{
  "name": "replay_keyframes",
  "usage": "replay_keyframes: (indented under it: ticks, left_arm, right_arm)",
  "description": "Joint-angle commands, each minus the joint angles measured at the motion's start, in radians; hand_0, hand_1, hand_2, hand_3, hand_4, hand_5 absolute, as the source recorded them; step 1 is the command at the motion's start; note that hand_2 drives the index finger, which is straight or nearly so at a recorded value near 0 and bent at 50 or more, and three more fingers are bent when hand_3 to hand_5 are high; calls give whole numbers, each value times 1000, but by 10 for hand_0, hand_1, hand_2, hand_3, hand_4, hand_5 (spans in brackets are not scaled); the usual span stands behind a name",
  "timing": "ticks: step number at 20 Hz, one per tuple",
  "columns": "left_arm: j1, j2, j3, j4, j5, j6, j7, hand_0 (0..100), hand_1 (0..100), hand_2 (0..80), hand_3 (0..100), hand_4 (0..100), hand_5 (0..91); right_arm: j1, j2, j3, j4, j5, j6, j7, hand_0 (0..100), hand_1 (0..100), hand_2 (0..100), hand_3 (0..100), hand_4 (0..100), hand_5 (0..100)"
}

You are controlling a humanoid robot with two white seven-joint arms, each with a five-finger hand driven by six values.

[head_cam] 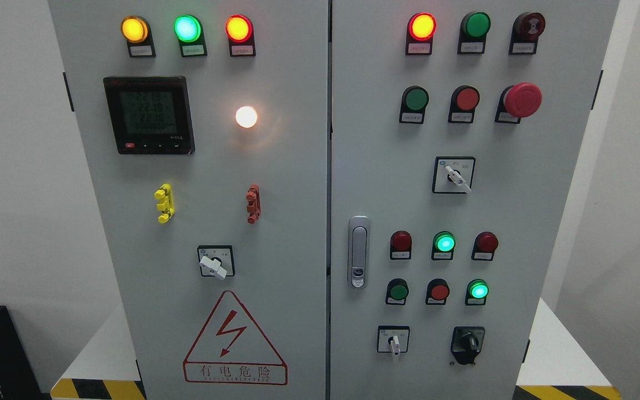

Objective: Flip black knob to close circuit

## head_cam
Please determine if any black rotary knob switch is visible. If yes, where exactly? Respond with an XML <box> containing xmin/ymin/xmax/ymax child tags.
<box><xmin>451</xmin><ymin>326</ymin><xmax>486</xmax><ymax>365</ymax></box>

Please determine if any grey electrical cabinet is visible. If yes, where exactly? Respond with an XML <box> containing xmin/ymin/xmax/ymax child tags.
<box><xmin>48</xmin><ymin>1</ymin><xmax>619</xmax><ymax>399</ymax></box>

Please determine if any red terminal block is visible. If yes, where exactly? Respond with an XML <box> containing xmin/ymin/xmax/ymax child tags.
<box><xmin>246</xmin><ymin>184</ymin><xmax>262</xmax><ymax>224</ymax></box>

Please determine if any dark red indicator light left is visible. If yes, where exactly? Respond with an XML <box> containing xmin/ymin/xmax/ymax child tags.
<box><xmin>389</xmin><ymin>230</ymin><xmax>412</xmax><ymax>260</ymax></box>

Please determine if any white glowing lamp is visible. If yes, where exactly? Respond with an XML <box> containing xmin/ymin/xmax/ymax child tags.
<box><xmin>234</xmin><ymin>106</ymin><xmax>258</xmax><ymax>129</ymax></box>

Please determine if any green push button lower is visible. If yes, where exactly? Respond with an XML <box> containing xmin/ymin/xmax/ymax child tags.
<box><xmin>384</xmin><ymin>278</ymin><xmax>409</xmax><ymax>306</ymax></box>

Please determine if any green push button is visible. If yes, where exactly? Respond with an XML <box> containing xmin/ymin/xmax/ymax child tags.
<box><xmin>384</xmin><ymin>278</ymin><xmax>409</xmax><ymax>306</ymax></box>
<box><xmin>399</xmin><ymin>86</ymin><xmax>429</xmax><ymax>124</ymax></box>

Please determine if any green lit indicator light middle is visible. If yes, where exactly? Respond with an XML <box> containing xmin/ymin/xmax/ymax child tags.
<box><xmin>431</xmin><ymin>231</ymin><xmax>456</xmax><ymax>261</ymax></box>

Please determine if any green lit indicator light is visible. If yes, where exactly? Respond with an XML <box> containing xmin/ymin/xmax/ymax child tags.
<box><xmin>174</xmin><ymin>14</ymin><xmax>207</xmax><ymax>57</ymax></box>
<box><xmin>431</xmin><ymin>231</ymin><xmax>456</xmax><ymax>261</ymax></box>

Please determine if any green push button upper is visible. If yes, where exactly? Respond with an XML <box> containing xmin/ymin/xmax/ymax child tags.
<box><xmin>399</xmin><ymin>86</ymin><xmax>429</xmax><ymax>124</ymax></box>

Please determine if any red push button lower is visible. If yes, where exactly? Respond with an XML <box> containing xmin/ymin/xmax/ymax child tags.
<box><xmin>425</xmin><ymin>278</ymin><xmax>450</xmax><ymax>306</ymax></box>

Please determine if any red push button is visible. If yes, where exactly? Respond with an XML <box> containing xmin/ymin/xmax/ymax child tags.
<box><xmin>448</xmin><ymin>84</ymin><xmax>480</xmax><ymax>124</ymax></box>
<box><xmin>425</xmin><ymin>278</ymin><xmax>450</xmax><ymax>306</ymax></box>

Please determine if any yellow terminal block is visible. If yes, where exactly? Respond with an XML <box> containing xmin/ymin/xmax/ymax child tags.
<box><xmin>153</xmin><ymin>183</ymin><xmax>176</xmax><ymax>224</ymax></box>

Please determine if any red electrical warning sticker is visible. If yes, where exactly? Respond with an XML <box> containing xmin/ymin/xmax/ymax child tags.
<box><xmin>183</xmin><ymin>289</ymin><xmax>288</xmax><ymax>386</ymax></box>

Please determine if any red push button upper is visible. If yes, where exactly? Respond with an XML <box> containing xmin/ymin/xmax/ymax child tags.
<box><xmin>448</xmin><ymin>84</ymin><xmax>480</xmax><ymax>124</ymax></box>

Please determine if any green illuminated button lower right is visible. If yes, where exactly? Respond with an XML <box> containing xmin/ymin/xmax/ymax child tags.
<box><xmin>464</xmin><ymin>279</ymin><xmax>489</xmax><ymax>306</ymax></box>

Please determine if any red ringed indicator light left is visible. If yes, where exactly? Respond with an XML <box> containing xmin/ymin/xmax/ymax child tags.
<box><xmin>224</xmin><ymin>14</ymin><xmax>256</xmax><ymax>57</ymax></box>

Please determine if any red ringed indicator light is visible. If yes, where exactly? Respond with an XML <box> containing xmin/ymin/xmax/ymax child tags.
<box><xmin>406</xmin><ymin>12</ymin><xmax>437</xmax><ymax>56</ymax></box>
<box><xmin>224</xmin><ymin>14</ymin><xmax>256</xmax><ymax>57</ymax></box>

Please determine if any black digital power meter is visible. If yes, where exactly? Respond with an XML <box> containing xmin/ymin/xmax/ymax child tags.
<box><xmin>103</xmin><ymin>76</ymin><xmax>195</xmax><ymax>155</ymax></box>

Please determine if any red ringed indicator light right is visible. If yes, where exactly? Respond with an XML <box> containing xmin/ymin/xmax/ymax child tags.
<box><xmin>406</xmin><ymin>12</ymin><xmax>437</xmax><ymax>56</ymax></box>

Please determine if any red emergency stop button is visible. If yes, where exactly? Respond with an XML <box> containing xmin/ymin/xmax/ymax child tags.
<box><xmin>494</xmin><ymin>82</ymin><xmax>543</xmax><ymax>124</ymax></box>

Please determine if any green unlit indicator light top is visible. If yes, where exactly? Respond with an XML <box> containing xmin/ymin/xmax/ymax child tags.
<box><xmin>457</xmin><ymin>11</ymin><xmax>491</xmax><ymax>54</ymax></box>

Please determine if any yellow indicator light top left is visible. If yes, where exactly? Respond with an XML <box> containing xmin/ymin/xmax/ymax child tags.
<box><xmin>121</xmin><ymin>15</ymin><xmax>156</xmax><ymax>58</ymax></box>

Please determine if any dark red buzzer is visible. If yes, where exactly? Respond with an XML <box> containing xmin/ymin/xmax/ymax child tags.
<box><xmin>508</xmin><ymin>12</ymin><xmax>546</xmax><ymax>55</ymax></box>

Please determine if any silver door handle lock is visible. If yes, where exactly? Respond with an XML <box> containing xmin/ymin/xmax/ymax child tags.
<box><xmin>347</xmin><ymin>216</ymin><xmax>371</xmax><ymax>289</ymax></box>

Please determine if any white selector switch left door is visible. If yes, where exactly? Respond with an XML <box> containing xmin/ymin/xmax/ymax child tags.
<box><xmin>197</xmin><ymin>245</ymin><xmax>236</xmax><ymax>279</ymax></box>

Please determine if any white selector switch upper right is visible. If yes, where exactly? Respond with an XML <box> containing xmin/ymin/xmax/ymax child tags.
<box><xmin>432</xmin><ymin>156</ymin><xmax>476</xmax><ymax>193</ymax></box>

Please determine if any white selector switch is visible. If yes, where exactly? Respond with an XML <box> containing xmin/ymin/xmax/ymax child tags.
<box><xmin>432</xmin><ymin>156</ymin><xmax>476</xmax><ymax>193</ymax></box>
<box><xmin>376</xmin><ymin>325</ymin><xmax>411</xmax><ymax>361</ymax></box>

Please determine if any white selector switch lower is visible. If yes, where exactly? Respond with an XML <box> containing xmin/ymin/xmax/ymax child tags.
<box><xmin>376</xmin><ymin>325</ymin><xmax>411</xmax><ymax>361</ymax></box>

